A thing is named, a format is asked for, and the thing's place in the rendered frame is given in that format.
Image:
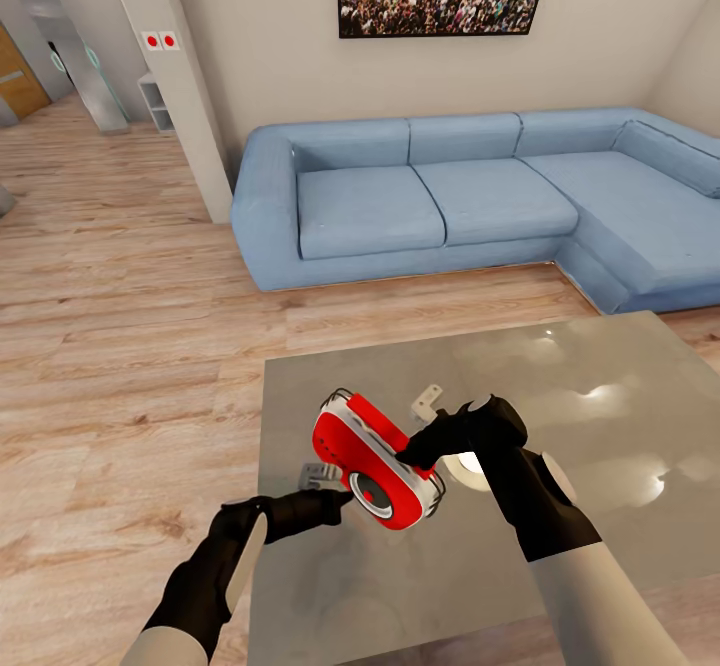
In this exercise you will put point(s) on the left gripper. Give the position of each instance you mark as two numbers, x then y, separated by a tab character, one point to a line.
317	507

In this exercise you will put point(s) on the coffee table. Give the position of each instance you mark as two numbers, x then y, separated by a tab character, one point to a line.
626	408

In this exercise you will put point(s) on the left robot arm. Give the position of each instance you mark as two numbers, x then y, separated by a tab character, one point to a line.
203	592

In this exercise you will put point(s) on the standing mirror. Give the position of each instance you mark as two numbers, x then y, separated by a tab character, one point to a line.
78	62

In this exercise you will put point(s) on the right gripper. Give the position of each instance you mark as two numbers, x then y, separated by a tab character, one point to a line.
427	446

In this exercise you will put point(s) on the sofa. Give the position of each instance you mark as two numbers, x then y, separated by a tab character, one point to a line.
624	202

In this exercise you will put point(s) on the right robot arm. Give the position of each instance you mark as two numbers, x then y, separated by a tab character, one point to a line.
597	615

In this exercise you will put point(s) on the radio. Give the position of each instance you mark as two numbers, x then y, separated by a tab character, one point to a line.
353	435

